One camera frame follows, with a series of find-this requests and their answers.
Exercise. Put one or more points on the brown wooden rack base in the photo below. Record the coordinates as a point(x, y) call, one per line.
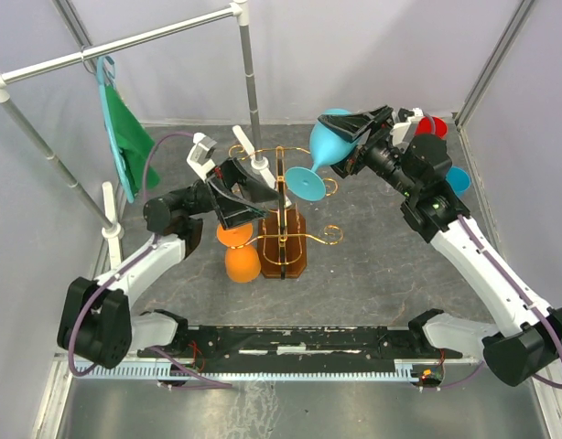
point(282, 252)

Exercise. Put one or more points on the light blue cable duct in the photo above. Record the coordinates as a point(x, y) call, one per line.
point(163, 370)

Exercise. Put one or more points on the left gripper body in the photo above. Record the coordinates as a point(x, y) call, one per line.
point(211, 176)

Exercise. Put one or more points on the green cloth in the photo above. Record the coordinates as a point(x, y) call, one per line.
point(133, 141)

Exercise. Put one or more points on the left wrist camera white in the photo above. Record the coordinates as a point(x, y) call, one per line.
point(200, 155)

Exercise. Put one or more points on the red wine glass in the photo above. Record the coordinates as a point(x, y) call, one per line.
point(432, 125)

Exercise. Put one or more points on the blue clothes hanger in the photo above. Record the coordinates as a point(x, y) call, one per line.
point(105, 76)

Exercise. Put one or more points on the gold wire glass rack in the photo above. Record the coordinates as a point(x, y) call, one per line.
point(332, 234)

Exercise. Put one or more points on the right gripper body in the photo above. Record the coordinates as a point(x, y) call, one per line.
point(377, 140)

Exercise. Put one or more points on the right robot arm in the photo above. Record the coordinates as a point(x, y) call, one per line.
point(524, 339)

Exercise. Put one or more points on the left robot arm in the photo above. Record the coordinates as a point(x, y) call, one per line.
point(97, 323)

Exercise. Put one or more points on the orange wine glass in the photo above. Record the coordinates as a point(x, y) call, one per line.
point(241, 260)

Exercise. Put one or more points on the blue front wine glass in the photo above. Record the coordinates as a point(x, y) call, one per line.
point(459, 180)

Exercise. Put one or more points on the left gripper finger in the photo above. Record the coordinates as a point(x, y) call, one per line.
point(243, 211)
point(232, 173)

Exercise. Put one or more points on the silver clothes rail frame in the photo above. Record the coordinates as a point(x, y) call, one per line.
point(195, 75)

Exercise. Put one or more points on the light blue back glass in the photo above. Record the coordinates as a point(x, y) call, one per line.
point(326, 149)

